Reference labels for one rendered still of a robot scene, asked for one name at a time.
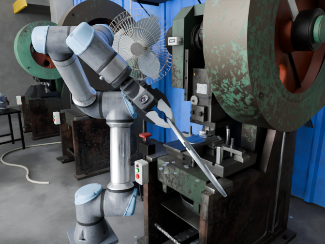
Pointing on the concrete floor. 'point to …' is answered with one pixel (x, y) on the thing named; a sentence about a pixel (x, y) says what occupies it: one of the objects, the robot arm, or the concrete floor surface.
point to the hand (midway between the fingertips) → (170, 123)
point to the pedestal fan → (143, 23)
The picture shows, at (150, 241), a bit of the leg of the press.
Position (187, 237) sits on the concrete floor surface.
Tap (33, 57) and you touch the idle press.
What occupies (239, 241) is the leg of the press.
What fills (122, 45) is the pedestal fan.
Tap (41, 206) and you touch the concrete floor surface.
